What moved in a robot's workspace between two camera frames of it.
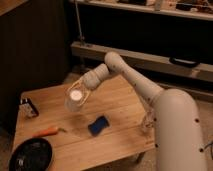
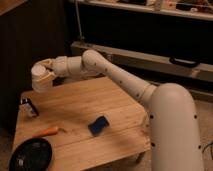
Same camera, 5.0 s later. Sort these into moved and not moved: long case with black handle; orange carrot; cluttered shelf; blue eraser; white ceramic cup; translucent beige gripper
Moved: white ceramic cup; translucent beige gripper
Not moved: blue eraser; long case with black handle; orange carrot; cluttered shelf
